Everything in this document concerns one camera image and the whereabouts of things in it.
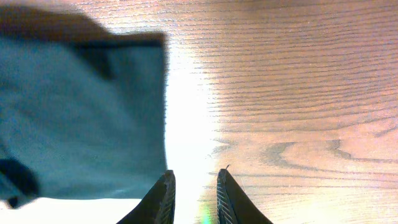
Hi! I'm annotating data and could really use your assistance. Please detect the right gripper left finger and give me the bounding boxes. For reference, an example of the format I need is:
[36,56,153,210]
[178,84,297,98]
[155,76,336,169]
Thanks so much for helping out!
[117,170,176,224]

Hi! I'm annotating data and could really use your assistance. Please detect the black pants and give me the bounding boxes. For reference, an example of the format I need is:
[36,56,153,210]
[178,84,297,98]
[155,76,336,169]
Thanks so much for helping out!
[1,36,166,208]

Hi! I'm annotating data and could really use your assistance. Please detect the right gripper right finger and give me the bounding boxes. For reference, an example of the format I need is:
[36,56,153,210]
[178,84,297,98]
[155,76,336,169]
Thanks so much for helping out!
[216,169,273,224]

